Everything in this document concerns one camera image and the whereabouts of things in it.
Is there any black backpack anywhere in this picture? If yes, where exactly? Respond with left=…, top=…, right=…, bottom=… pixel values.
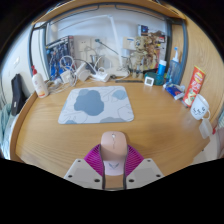
left=10, top=73, right=29, bottom=117

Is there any tan robot figure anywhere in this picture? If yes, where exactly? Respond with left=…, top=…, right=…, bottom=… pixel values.
left=129, top=35, right=158, bottom=79

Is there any steel cup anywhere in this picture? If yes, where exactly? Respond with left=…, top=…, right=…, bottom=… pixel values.
left=91, top=54, right=103, bottom=73

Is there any white desk lamp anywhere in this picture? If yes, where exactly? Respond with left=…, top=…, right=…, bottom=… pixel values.
left=54, top=13, right=132, bottom=78

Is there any blue robot model kit box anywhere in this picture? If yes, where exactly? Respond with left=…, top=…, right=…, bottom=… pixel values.
left=44, top=35, right=76, bottom=81

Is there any colourful printed toy box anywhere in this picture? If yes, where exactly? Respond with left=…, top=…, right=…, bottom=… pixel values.
left=138, top=24, right=167, bottom=71

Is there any teal plug cable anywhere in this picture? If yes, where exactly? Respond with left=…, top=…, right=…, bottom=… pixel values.
left=94, top=38, right=120, bottom=56

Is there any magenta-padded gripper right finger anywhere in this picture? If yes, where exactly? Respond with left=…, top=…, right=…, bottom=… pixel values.
left=123, top=144, right=165, bottom=191

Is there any grey blue-patterned mouse pad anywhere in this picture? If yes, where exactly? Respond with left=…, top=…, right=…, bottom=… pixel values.
left=57, top=85, right=135, bottom=125

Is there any white bottle with red cap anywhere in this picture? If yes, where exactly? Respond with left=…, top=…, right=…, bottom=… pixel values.
left=30, top=64, right=50, bottom=99

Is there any small white power adapter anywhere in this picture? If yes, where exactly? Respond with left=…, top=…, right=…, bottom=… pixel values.
left=60, top=69, right=75, bottom=84

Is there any white mug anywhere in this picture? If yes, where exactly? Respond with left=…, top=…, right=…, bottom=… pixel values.
left=190, top=93, right=212, bottom=121

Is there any white wall box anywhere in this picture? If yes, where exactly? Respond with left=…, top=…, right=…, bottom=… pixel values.
left=122, top=35, right=137, bottom=51

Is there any teal round tin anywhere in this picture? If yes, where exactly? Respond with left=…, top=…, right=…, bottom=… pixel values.
left=144, top=72, right=165, bottom=87

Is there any large white power adapter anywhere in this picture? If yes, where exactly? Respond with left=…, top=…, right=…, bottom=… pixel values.
left=75, top=63, right=92, bottom=82

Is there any red chips can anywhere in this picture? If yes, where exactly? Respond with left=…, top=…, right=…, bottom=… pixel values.
left=182, top=65, right=206, bottom=108

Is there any white coiled cable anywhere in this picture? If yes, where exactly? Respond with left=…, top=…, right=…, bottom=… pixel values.
left=46, top=54, right=80, bottom=94

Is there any pink computer mouse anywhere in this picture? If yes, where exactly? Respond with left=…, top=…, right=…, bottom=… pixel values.
left=99, top=130, right=129, bottom=177

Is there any blue snack packet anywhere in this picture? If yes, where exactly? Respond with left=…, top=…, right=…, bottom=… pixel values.
left=163, top=83, right=186, bottom=101

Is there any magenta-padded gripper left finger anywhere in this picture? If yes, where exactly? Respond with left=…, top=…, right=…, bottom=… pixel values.
left=63, top=143, right=106, bottom=191

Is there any grey metal desk frame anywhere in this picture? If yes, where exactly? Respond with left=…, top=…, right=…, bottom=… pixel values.
left=28, top=3, right=190, bottom=82

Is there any blue spray bottle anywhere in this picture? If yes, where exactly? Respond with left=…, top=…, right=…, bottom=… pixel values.
left=167, top=46, right=184, bottom=86

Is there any translucent plastic cup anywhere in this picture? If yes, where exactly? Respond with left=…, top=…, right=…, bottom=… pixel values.
left=198, top=118, right=214, bottom=140

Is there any green blanket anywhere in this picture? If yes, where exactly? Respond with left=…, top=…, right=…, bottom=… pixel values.
left=0, top=103, right=13, bottom=158

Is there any black ruler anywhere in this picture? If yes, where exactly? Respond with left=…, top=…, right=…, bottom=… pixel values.
left=114, top=78, right=144, bottom=84

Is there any small white cube clock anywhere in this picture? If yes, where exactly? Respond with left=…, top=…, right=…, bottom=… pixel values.
left=143, top=76, right=155, bottom=87

